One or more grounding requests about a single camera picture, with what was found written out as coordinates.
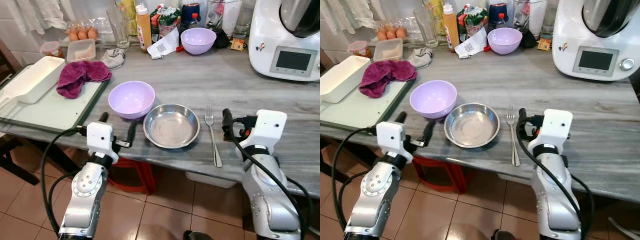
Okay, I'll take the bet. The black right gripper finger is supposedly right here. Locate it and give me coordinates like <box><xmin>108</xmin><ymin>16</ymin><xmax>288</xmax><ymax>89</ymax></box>
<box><xmin>517</xmin><ymin>107</ymin><xmax>529</xmax><ymax>141</ymax></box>
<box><xmin>222</xmin><ymin>108</ymin><xmax>235</xmax><ymax>141</ymax></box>

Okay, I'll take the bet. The silver metal fork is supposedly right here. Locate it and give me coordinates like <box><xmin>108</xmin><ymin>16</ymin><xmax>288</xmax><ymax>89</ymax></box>
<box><xmin>505</xmin><ymin>103</ymin><xmax>522</xmax><ymax>168</ymax></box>
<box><xmin>204</xmin><ymin>103</ymin><xmax>224</xmax><ymax>169</ymax></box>

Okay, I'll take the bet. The lilac plastic bowl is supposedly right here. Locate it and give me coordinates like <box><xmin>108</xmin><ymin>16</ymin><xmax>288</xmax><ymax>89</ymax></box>
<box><xmin>409</xmin><ymin>80</ymin><xmax>458</xmax><ymax>120</ymax></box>
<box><xmin>108</xmin><ymin>80</ymin><xmax>156</xmax><ymax>120</ymax></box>
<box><xmin>487</xmin><ymin>27</ymin><xmax>524</xmax><ymax>56</ymax></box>
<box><xmin>180</xmin><ymin>27</ymin><xmax>218</xmax><ymax>56</ymax></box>

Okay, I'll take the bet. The red plastic stool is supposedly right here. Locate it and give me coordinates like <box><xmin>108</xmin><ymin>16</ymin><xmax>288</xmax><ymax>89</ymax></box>
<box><xmin>107</xmin><ymin>157</ymin><xmax>159</xmax><ymax>196</ymax></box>
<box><xmin>412</xmin><ymin>155</ymin><xmax>464</xmax><ymax>195</ymax></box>

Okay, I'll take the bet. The round stainless steel plate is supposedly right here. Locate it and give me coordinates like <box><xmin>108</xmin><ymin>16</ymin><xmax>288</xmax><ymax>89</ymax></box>
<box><xmin>444</xmin><ymin>102</ymin><xmax>501</xmax><ymax>149</ymax></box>
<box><xmin>143</xmin><ymin>103</ymin><xmax>201</xmax><ymax>150</ymax></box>

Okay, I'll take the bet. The green-rimmed white cutting board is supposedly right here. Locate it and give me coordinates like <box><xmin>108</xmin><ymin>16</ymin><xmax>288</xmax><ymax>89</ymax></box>
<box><xmin>320</xmin><ymin>75</ymin><xmax>416</xmax><ymax>134</ymax></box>
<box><xmin>0</xmin><ymin>64</ymin><xmax>111</xmax><ymax>135</ymax></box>

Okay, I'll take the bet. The purple crumpled towel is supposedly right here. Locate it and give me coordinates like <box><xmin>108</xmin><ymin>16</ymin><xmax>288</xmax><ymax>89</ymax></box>
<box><xmin>56</xmin><ymin>60</ymin><xmax>113</xmax><ymax>100</ymax></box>
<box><xmin>358</xmin><ymin>59</ymin><xmax>418</xmax><ymax>99</ymax></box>

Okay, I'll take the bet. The white plastic bin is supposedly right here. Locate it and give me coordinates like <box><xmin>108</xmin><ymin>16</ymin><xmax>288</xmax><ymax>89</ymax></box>
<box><xmin>184</xmin><ymin>171</ymin><xmax>239</xmax><ymax>190</ymax></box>
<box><xmin>497</xmin><ymin>172</ymin><xmax>534</xmax><ymax>187</ymax></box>

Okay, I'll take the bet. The grey crumpled cloth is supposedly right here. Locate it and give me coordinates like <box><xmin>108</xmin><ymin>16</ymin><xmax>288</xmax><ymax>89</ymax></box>
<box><xmin>406</xmin><ymin>47</ymin><xmax>434</xmax><ymax>70</ymax></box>
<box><xmin>99</xmin><ymin>48</ymin><xmax>126</xmax><ymax>70</ymax></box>

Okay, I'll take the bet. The clear plastic lidded container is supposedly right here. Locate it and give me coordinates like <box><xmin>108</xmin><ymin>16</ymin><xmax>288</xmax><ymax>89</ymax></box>
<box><xmin>372</xmin><ymin>38</ymin><xmax>404</xmax><ymax>63</ymax></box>
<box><xmin>66</xmin><ymin>39</ymin><xmax>97</xmax><ymax>64</ymax></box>

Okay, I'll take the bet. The white rectangular plastic tray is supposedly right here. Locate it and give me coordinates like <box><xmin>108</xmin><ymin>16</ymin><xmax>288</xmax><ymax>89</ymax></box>
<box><xmin>320</xmin><ymin>55</ymin><xmax>371</xmax><ymax>104</ymax></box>
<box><xmin>2</xmin><ymin>56</ymin><xmax>66</xmax><ymax>105</ymax></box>

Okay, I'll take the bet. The small red-lidded jar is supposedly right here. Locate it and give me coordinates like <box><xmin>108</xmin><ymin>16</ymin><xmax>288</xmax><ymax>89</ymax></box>
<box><xmin>39</xmin><ymin>41</ymin><xmax>65</xmax><ymax>60</ymax></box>
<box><xmin>347</xmin><ymin>40</ymin><xmax>373</xmax><ymax>59</ymax></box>

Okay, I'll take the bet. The small black object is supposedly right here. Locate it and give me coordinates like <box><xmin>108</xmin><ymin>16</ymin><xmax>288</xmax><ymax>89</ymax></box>
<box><xmin>520</xmin><ymin>30</ymin><xmax>539</xmax><ymax>50</ymax></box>
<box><xmin>214</xmin><ymin>30</ymin><xmax>231</xmax><ymax>50</ymax></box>

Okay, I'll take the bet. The white paper packet with code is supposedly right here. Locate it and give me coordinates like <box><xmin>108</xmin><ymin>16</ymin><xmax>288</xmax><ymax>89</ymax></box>
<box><xmin>147</xmin><ymin>27</ymin><xmax>181</xmax><ymax>60</ymax></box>
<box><xmin>453</xmin><ymin>27</ymin><xmax>489</xmax><ymax>60</ymax></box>

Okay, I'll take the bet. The tall clear drinking glass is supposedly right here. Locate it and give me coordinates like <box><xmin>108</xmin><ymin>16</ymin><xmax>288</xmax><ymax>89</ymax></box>
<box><xmin>105</xmin><ymin>6</ymin><xmax>131</xmax><ymax>50</ymax></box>
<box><xmin>412</xmin><ymin>6</ymin><xmax>439</xmax><ymax>49</ymax></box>

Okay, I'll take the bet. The clear plastic egg carton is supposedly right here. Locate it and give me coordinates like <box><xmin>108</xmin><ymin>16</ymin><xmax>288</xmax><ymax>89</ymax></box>
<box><xmin>66</xmin><ymin>20</ymin><xmax>101</xmax><ymax>44</ymax></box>
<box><xmin>374</xmin><ymin>20</ymin><xmax>410</xmax><ymax>43</ymax></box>

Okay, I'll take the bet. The dark wooden chair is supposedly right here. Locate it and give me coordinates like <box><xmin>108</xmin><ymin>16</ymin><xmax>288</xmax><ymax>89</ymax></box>
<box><xmin>320</xmin><ymin>49</ymin><xmax>335</xmax><ymax>73</ymax></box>
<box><xmin>0</xmin><ymin>39</ymin><xmax>23</xmax><ymax>87</ymax></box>

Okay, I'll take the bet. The white kitchen cooking machine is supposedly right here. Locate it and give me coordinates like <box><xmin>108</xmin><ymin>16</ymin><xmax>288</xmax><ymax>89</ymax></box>
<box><xmin>551</xmin><ymin>0</ymin><xmax>640</xmax><ymax>83</ymax></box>
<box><xmin>248</xmin><ymin>0</ymin><xmax>321</xmax><ymax>83</ymax></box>

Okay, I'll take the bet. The orange sauce squeeze bottle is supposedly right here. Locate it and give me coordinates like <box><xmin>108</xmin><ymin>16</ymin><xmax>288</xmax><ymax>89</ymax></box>
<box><xmin>441</xmin><ymin>3</ymin><xmax>460</xmax><ymax>54</ymax></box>
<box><xmin>135</xmin><ymin>3</ymin><xmax>153</xmax><ymax>54</ymax></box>

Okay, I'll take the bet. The clear glass pitcher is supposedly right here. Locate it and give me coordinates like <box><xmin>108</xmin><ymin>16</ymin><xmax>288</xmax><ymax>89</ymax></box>
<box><xmin>204</xmin><ymin>0</ymin><xmax>244</xmax><ymax>37</ymax></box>
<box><xmin>512</xmin><ymin>0</ymin><xmax>549</xmax><ymax>37</ymax></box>

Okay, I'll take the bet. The clear glass jar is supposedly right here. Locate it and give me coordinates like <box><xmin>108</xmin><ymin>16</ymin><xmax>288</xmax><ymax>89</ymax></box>
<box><xmin>233</xmin><ymin>0</ymin><xmax>256</xmax><ymax>39</ymax></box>
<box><xmin>542</xmin><ymin>0</ymin><xmax>560</xmax><ymax>37</ymax></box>

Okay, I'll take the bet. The yellow-green bottle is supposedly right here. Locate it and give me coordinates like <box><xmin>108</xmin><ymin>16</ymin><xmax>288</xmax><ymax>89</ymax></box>
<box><xmin>119</xmin><ymin>0</ymin><xmax>138</xmax><ymax>37</ymax></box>
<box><xmin>426</xmin><ymin>0</ymin><xmax>445</xmax><ymax>23</ymax></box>

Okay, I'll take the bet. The green food packet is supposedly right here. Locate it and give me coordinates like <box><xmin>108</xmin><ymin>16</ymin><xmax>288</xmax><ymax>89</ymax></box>
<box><xmin>150</xmin><ymin>4</ymin><xmax>182</xmax><ymax>44</ymax></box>
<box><xmin>457</xmin><ymin>4</ymin><xmax>490</xmax><ymax>42</ymax></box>

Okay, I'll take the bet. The black robot foot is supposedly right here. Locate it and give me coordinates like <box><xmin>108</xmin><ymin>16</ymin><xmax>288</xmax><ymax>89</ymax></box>
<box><xmin>490</xmin><ymin>229</ymin><xmax>521</xmax><ymax>240</ymax></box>
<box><xmin>182</xmin><ymin>230</ymin><xmax>214</xmax><ymax>240</ymax></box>

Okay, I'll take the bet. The dark blue jar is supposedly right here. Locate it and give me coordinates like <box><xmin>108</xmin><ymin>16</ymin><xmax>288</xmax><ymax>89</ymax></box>
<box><xmin>180</xmin><ymin>0</ymin><xmax>202</xmax><ymax>26</ymax></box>
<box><xmin>487</xmin><ymin>0</ymin><xmax>509</xmax><ymax>26</ymax></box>

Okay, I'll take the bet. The white hanging towel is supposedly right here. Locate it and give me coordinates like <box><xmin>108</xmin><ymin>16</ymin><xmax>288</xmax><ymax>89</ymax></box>
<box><xmin>14</xmin><ymin>0</ymin><xmax>77</xmax><ymax>36</ymax></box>
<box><xmin>322</xmin><ymin>0</ymin><xmax>387</xmax><ymax>36</ymax></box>

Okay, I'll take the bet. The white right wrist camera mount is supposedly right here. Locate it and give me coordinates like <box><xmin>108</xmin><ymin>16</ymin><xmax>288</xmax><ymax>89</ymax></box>
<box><xmin>239</xmin><ymin>109</ymin><xmax>289</xmax><ymax>151</ymax></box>
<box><xmin>533</xmin><ymin>108</ymin><xmax>574</xmax><ymax>149</ymax></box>

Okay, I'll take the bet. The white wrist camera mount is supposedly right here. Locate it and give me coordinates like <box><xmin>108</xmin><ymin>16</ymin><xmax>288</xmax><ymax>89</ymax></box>
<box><xmin>533</xmin><ymin>108</ymin><xmax>574</xmax><ymax>149</ymax></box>
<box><xmin>86</xmin><ymin>121</ymin><xmax>120</xmax><ymax>164</ymax></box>
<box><xmin>375</xmin><ymin>121</ymin><xmax>414</xmax><ymax>164</ymax></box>
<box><xmin>239</xmin><ymin>109</ymin><xmax>289</xmax><ymax>151</ymax></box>

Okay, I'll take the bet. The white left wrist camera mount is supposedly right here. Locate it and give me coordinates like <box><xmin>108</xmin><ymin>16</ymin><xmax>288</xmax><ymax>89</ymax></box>
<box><xmin>86</xmin><ymin>121</ymin><xmax>120</xmax><ymax>164</ymax></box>
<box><xmin>375</xmin><ymin>121</ymin><xmax>414</xmax><ymax>164</ymax></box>

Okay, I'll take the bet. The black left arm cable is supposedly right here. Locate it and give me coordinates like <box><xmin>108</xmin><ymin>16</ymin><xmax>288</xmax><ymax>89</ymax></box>
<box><xmin>330</xmin><ymin>126</ymin><xmax>379</xmax><ymax>232</ymax></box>
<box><xmin>40</xmin><ymin>126</ymin><xmax>89</xmax><ymax>234</ymax></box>

